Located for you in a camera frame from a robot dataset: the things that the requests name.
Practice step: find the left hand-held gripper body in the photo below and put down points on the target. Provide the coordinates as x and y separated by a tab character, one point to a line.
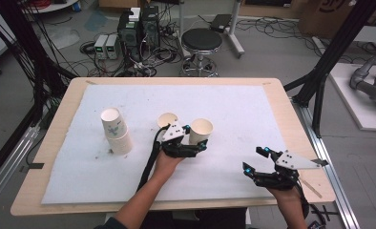
173	133

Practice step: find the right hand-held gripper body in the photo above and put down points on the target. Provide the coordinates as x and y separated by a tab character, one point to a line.
296	162

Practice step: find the single plain paper cup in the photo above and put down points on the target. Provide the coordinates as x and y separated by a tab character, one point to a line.
200	129
167	119

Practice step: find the stack of printed paper cups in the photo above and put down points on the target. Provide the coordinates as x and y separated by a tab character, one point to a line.
115	132

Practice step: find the person's left hand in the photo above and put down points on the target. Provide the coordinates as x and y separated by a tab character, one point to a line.
167	165

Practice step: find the person's right hand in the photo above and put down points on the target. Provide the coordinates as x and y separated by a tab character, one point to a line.
284	195

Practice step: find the black tape strip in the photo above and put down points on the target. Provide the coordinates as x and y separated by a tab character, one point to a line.
33	166
323	162

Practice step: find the thin wooden stick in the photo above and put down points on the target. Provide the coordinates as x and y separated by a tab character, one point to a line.
311	188

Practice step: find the light wooden table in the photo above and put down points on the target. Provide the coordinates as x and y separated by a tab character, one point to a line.
291	127

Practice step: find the white table mat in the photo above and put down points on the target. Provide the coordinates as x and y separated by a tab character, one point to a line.
240	105

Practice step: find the person's dark clothing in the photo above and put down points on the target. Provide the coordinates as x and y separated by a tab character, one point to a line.
192	220

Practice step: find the white floor platform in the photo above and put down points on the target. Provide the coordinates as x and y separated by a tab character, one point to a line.
358	111

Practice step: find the black round stool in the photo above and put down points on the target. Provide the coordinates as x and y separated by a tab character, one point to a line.
202	39

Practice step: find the grey bench power supply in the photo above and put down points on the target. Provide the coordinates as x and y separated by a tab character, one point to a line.
112	47
100	46

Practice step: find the black computer tower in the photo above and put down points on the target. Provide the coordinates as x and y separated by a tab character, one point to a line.
150	28
129	35

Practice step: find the white metal stand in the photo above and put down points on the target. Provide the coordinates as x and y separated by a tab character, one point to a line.
235	31

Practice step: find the black flat device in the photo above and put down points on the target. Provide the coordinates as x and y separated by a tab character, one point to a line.
220	23

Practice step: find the small white box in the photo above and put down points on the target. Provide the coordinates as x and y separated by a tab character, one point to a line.
134	14

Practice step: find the brown cardboard box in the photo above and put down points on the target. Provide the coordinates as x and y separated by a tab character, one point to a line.
326	16

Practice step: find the blue tape roll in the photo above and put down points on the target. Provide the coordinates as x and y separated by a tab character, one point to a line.
77	6

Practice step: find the aluminium rail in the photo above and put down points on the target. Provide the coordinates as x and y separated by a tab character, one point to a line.
8	165
332	178

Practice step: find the black metal frame post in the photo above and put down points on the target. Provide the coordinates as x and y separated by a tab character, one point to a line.
20	41
335	47

